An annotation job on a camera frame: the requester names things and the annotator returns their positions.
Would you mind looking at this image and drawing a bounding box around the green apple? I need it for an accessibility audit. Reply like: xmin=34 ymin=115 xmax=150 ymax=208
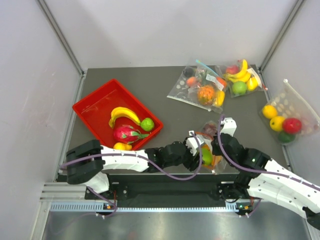
xmin=201 ymin=147 xmax=213 ymax=166
xmin=232 ymin=81 xmax=247 ymax=95

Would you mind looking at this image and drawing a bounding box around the orange mandarin cluster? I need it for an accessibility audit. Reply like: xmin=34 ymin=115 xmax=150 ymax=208
xmin=211 ymin=155 xmax=222 ymax=167

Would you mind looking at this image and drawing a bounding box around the zip bag with red zipper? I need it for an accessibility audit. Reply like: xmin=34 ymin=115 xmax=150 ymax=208
xmin=195 ymin=120 xmax=227 ymax=175

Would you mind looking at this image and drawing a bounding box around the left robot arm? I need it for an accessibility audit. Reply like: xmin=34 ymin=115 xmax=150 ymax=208
xmin=60 ymin=136 xmax=205 ymax=199

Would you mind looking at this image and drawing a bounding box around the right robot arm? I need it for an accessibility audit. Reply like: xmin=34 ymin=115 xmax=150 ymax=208
xmin=211 ymin=133 xmax=320 ymax=229

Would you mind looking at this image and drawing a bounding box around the yellow mango in blue-zip bag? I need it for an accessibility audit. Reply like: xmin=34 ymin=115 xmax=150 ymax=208
xmin=214 ymin=90 xmax=225 ymax=107

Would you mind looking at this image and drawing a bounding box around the dotted flat zip bag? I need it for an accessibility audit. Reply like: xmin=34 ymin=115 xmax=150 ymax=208
xmin=167 ymin=66 xmax=201 ymax=105

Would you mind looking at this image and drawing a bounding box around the zip bag with blue zipper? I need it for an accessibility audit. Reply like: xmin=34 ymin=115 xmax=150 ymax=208
xmin=188 ymin=60 xmax=228 ymax=114

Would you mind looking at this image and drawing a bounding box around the green apple in banana bag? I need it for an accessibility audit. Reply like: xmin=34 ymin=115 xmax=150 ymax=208
xmin=232 ymin=81 xmax=247 ymax=95

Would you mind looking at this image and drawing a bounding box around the zip bag with bananas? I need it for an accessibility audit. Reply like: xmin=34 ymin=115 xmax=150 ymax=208
xmin=218 ymin=59 xmax=268 ymax=98

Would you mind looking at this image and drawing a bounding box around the yellow lemon in banana bag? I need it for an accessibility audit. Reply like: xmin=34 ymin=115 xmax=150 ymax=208
xmin=246 ymin=77 xmax=259 ymax=92

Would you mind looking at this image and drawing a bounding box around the yellow banana bunch in bag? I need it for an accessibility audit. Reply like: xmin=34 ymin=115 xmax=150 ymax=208
xmin=223 ymin=59 xmax=251 ymax=83

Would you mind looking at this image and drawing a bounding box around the dotted zip bag with lemons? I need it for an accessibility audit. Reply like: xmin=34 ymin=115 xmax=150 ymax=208
xmin=259 ymin=79 xmax=320 ymax=146

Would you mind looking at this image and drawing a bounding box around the red apple in dotted bag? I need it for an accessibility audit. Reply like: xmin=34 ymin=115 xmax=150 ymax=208
xmin=282 ymin=117 xmax=302 ymax=134

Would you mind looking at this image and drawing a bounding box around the dark red plum toy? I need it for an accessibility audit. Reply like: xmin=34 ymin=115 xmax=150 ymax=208
xmin=202 ymin=123 xmax=217 ymax=136

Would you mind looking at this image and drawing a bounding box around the pink dragon fruit toy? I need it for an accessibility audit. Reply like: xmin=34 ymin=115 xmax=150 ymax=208
xmin=113 ymin=125 xmax=150 ymax=145

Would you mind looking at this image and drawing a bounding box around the orange pineapple toy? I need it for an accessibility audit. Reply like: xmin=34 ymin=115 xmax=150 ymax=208
xmin=197 ymin=85 xmax=216 ymax=106

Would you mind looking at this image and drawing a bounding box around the yellow fruit in tray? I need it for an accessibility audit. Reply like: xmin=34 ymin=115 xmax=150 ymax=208
xmin=113 ymin=142 xmax=132 ymax=151

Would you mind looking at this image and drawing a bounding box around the orange persimmon toy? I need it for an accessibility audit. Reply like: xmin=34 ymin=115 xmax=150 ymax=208
xmin=186 ymin=76 xmax=198 ymax=87

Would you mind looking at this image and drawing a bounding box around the banana bunch in tray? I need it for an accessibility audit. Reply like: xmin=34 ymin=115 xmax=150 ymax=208
xmin=108 ymin=106 xmax=141 ymax=129

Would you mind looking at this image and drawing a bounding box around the orange tomato toy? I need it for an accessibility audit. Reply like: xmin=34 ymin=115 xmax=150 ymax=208
xmin=216 ymin=77 xmax=228 ymax=88

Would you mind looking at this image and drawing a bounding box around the yellow lemon left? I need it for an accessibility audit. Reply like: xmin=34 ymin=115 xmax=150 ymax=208
xmin=262 ymin=104 xmax=278 ymax=120

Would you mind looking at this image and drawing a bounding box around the yellow orange with green stem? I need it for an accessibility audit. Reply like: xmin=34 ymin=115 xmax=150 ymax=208
xmin=269 ymin=116 xmax=286 ymax=132

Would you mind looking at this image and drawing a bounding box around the red peach toy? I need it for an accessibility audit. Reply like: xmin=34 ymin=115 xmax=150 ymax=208
xmin=225 ymin=65 xmax=240 ymax=75

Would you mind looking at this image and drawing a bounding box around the red plastic tray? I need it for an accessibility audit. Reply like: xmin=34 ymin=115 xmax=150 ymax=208
xmin=72 ymin=79 xmax=164 ymax=150

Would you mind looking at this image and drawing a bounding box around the dark green avocado toy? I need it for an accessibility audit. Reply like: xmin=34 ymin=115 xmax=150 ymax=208
xmin=277 ymin=131 xmax=296 ymax=144

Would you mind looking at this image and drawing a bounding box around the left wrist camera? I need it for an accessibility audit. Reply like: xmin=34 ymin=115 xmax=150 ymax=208
xmin=185 ymin=130 xmax=205 ymax=156

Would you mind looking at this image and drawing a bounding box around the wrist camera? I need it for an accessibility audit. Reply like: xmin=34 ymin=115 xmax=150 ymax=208
xmin=220 ymin=117 xmax=237 ymax=137
xmin=185 ymin=130 xmax=205 ymax=156

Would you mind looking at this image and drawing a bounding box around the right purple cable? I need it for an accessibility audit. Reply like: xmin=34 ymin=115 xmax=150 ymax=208
xmin=216 ymin=114 xmax=320 ymax=192

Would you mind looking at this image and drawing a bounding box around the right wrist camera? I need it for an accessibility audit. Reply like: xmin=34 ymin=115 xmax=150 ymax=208
xmin=220 ymin=117 xmax=237 ymax=137

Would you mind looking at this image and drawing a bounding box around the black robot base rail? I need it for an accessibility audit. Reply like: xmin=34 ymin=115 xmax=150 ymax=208
xmin=101 ymin=173 xmax=251 ymax=208

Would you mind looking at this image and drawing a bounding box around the white slotted cable duct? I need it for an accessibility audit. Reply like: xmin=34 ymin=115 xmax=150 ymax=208
xmin=50 ymin=202 xmax=253 ymax=213

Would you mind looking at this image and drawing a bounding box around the aluminium corner post left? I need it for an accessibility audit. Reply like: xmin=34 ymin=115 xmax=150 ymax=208
xmin=34 ymin=0 xmax=87 ymax=77

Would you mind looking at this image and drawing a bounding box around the aluminium corner post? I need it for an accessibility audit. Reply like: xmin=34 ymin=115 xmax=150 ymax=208
xmin=258 ymin=0 xmax=306 ymax=74
xmin=34 ymin=0 xmax=87 ymax=77

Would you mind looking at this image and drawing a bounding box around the aluminium corner post right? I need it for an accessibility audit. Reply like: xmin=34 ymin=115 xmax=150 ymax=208
xmin=258 ymin=0 xmax=306 ymax=74

